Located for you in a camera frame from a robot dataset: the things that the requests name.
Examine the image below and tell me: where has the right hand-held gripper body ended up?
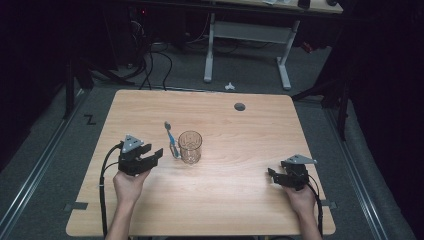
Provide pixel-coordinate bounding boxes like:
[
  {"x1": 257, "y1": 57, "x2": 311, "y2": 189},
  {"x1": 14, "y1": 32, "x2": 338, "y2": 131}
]
[{"x1": 279, "y1": 153, "x2": 318, "y2": 192}]

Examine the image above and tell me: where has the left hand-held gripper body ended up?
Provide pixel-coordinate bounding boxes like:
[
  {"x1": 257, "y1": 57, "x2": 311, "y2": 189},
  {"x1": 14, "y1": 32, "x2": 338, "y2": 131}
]
[{"x1": 116, "y1": 133, "x2": 154, "y2": 177}]

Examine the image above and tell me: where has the blue toothbrush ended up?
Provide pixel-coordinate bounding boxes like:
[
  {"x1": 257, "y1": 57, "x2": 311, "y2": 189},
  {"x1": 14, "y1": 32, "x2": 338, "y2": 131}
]
[{"x1": 163, "y1": 121, "x2": 181, "y2": 160}]

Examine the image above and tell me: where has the clear glass mug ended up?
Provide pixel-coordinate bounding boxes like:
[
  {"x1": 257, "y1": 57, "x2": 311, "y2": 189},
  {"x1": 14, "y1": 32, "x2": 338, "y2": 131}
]
[{"x1": 172, "y1": 130, "x2": 204, "y2": 165}]

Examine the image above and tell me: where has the person's right hand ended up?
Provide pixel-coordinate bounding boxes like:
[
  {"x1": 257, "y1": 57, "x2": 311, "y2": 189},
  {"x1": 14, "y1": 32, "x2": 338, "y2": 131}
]
[{"x1": 283, "y1": 184, "x2": 317, "y2": 218}]

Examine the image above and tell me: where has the person's left hand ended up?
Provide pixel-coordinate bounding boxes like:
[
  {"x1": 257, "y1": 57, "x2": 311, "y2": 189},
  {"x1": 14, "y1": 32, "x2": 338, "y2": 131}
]
[{"x1": 112, "y1": 168, "x2": 152, "y2": 205}]

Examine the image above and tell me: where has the grey tape strip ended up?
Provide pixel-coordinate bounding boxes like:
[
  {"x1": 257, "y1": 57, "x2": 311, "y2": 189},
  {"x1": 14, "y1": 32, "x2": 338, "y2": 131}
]
[
  {"x1": 63, "y1": 201, "x2": 90, "y2": 213},
  {"x1": 321, "y1": 198, "x2": 338, "y2": 211}
]

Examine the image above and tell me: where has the black metal stand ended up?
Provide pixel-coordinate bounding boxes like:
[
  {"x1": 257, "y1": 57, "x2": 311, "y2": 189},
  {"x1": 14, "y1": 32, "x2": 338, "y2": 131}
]
[
  {"x1": 62, "y1": 54, "x2": 136, "y2": 120},
  {"x1": 290, "y1": 74, "x2": 352, "y2": 142}
]

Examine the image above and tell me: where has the dark computer tower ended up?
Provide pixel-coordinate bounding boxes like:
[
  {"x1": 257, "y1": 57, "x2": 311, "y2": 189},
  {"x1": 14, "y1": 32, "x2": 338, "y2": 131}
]
[{"x1": 127, "y1": 5, "x2": 153, "y2": 66}]

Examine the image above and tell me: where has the right hand-held gripper black cable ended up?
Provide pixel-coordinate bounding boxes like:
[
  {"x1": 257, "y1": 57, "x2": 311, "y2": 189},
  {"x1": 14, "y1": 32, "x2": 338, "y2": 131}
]
[{"x1": 305, "y1": 173, "x2": 325, "y2": 237}]

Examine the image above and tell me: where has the hand-held gripper black cable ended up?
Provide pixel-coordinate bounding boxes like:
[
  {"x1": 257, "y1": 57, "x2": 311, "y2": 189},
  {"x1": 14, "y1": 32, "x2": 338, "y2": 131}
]
[
  {"x1": 305, "y1": 173, "x2": 325, "y2": 237},
  {"x1": 98, "y1": 141, "x2": 125, "y2": 240}
]

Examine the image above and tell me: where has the left hand-held gripper black cable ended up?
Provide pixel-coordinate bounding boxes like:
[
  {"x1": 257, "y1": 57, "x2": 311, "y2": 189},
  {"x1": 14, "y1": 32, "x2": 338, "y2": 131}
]
[{"x1": 98, "y1": 141, "x2": 125, "y2": 240}]

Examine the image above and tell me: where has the metal floor rail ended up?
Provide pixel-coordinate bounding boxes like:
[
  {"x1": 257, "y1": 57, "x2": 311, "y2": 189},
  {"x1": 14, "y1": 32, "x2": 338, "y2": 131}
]
[
  {"x1": 323, "y1": 105, "x2": 390, "y2": 240},
  {"x1": 0, "y1": 87, "x2": 88, "y2": 236}
]

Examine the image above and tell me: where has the bundle of black floor cables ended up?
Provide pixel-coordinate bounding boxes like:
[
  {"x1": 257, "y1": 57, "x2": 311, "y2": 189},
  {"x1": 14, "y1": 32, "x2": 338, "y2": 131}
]
[{"x1": 126, "y1": 19, "x2": 175, "y2": 92}]

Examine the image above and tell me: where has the desk with white frame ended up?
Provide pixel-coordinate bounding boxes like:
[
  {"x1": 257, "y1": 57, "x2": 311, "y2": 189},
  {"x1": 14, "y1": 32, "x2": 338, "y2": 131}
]
[{"x1": 203, "y1": 0, "x2": 345, "y2": 92}]

